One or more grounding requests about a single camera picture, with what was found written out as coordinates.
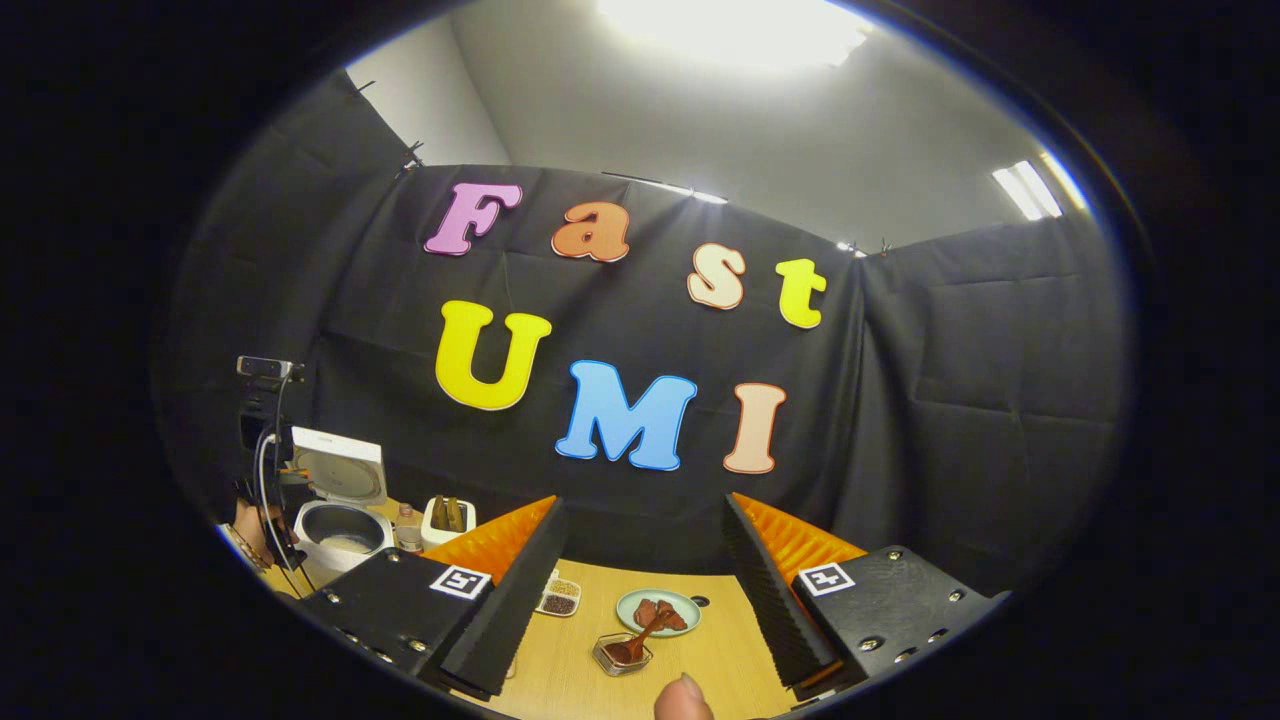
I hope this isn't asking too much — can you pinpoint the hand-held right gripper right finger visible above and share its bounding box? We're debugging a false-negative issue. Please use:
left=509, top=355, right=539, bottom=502
left=722, top=492, right=1011, bottom=693

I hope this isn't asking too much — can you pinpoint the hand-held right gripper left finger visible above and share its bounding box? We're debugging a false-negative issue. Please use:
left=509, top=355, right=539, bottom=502
left=300, top=497, right=571, bottom=701

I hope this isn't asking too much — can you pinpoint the white rice cooker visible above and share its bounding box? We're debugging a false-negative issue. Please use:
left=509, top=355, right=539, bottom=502
left=288, top=427, right=397, bottom=574

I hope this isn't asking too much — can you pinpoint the metal wire chopstick holder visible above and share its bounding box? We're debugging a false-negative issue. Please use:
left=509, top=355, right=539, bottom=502
left=592, top=632, right=655, bottom=679

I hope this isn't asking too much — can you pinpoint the brown wooden spoon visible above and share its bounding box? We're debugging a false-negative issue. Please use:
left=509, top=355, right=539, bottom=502
left=603, top=610, right=673, bottom=666

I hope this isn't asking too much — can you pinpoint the white divided bean dish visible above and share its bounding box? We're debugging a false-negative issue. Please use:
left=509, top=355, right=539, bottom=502
left=537, top=572, right=584, bottom=619

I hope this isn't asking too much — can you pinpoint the white toaster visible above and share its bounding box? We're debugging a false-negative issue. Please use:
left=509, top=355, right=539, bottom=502
left=421, top=497, right=479, bottom=552

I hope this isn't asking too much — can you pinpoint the pale green plate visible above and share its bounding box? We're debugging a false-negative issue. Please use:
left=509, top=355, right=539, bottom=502
left=616, top=588, right=703, bottom=639

